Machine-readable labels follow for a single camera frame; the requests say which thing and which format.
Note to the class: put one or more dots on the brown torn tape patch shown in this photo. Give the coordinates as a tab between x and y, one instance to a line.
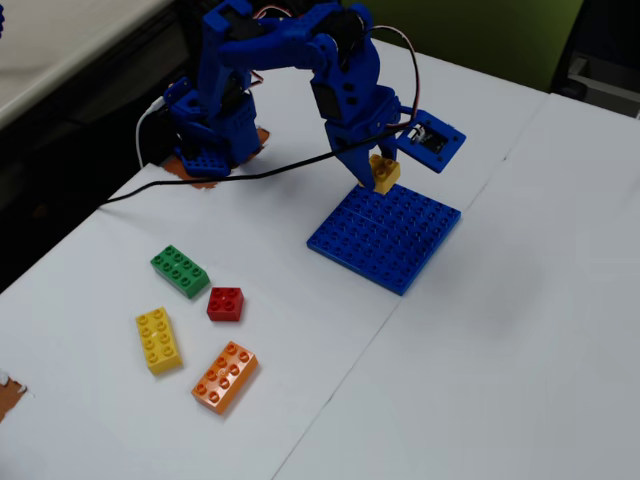
7	400

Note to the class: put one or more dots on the green 2x4 building block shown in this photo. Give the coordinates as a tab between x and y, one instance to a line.
180	270

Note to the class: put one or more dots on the yellow 2x2 building block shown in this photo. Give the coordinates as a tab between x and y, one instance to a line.
386	172

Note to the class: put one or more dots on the brown tape patch under base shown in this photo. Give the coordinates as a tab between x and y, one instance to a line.
175	171

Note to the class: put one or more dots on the white side table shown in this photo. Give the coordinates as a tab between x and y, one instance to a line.
50	40

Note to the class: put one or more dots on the orange 2x4 building block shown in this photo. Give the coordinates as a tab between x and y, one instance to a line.
225	377

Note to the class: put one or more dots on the blue 8x8 stud baseplate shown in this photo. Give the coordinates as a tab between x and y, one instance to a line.
385	240

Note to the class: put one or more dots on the green partition panel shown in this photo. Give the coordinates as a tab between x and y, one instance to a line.
475	35

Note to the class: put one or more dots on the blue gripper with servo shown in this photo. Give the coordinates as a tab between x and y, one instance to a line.
356	159

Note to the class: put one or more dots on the blue 3D-printed robot arm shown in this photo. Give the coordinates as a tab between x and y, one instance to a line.
225	115

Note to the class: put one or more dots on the yellow 2x4 building block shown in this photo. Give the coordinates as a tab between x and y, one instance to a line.
158	340

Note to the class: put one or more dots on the red 2x2 building block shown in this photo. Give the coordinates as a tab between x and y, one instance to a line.
226	303

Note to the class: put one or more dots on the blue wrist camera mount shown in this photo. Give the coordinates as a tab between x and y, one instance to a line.
435	140

